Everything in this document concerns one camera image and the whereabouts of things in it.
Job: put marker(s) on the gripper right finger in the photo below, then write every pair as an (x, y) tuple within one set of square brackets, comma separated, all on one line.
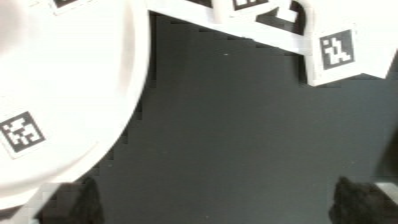
[(364, 203)]

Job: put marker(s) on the white cross-shaped table base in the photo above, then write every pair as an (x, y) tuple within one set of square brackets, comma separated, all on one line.
[(350, 32)]

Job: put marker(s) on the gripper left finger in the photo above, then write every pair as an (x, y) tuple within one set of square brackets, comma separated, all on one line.
[(73, 207)]

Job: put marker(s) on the white marker sheet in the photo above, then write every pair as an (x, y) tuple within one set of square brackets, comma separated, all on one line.
[(229, 16)]

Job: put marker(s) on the white round table top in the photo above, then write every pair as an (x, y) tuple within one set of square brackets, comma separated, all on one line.
[(73, 67)]

